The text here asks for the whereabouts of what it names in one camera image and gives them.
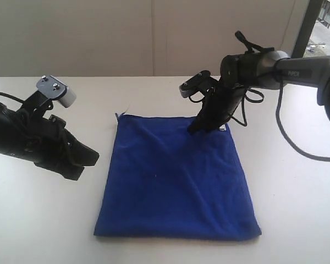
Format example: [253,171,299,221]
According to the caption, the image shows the dark window frame post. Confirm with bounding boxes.
[291,0,322,58]

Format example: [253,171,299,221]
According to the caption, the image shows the small grey plastic piece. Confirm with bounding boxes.
[219,125,227,131]

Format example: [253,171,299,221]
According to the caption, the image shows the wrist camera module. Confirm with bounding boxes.
[179,70,218,98]
[21,75,76,112]

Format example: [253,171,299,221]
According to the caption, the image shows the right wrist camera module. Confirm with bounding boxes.
[179,70,218,98]

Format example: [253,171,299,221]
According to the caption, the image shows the blue towel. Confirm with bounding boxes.
[94,114,262,241]

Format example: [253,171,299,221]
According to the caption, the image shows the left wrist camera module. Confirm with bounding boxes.
[21,75,76,112]

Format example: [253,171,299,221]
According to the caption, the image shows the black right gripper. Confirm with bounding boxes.
[188,86,244,135]

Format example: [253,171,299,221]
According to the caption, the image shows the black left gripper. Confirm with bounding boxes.
[13,115,100,181]

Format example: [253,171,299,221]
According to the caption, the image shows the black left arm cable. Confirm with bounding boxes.
[0,92,25,104]

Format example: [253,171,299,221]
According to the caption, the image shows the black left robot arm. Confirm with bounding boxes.
[0,103,100,180]

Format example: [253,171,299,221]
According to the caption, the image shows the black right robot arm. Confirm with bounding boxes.
[179,51,330,134]

